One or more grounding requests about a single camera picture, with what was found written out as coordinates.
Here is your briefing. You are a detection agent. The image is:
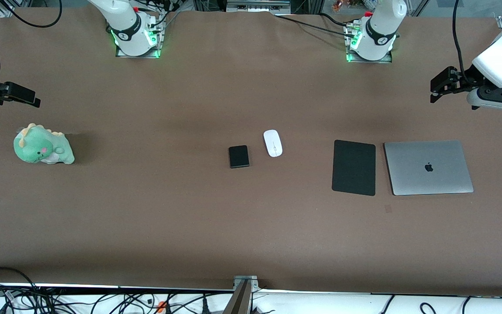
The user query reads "white computer mouse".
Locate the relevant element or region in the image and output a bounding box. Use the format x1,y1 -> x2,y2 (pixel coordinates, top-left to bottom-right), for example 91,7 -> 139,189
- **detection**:
263,130 -> 283,157

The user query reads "black phone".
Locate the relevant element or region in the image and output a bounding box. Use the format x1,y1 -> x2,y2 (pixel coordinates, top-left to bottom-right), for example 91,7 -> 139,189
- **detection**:
228,145 -> 250,169

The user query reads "black mouse pad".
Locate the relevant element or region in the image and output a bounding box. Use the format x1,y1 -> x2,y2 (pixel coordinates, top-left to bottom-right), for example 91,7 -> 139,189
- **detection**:
332,140 -> 377,196

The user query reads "green dinosaur plush toy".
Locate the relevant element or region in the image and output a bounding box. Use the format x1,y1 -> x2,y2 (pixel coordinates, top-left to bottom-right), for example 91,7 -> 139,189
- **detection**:
14,123 -> 75,165

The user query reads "silver laptop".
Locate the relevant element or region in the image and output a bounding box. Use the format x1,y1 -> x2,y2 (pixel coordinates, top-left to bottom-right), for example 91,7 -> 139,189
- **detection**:
383,140 -> 474,196

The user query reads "grey metal device box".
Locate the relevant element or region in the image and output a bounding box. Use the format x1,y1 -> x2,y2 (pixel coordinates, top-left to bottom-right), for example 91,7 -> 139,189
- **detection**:
226,0 -> 291,13

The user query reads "short black base cable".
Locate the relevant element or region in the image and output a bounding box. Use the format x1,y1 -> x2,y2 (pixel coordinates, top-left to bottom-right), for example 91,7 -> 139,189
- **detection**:
320,12 -> 353,26

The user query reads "long black base cable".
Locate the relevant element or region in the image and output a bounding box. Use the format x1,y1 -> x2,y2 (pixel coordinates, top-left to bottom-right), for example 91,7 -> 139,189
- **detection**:
275,14 -> 356,38

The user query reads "black looped floor cable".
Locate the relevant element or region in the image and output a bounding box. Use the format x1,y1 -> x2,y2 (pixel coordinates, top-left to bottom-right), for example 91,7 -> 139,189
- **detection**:
0,267 -> 38,314

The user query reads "metal bracket post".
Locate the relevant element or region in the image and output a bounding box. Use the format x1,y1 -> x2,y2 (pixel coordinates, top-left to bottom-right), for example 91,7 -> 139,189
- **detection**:
223,275 -> 260,314

